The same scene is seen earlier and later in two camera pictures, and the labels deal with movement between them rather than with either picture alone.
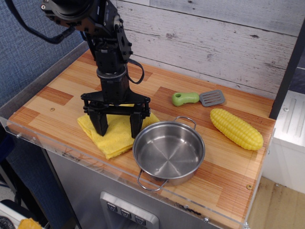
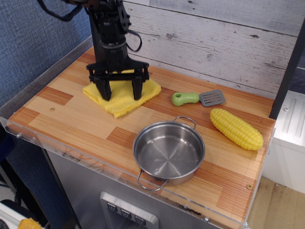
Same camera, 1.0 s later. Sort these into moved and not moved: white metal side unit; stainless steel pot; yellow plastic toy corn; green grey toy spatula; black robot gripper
Moved: black robot gripper
Not moved: white metal side unit; green grey toy spatula; yellow plastic toy corn; stainless steel pot
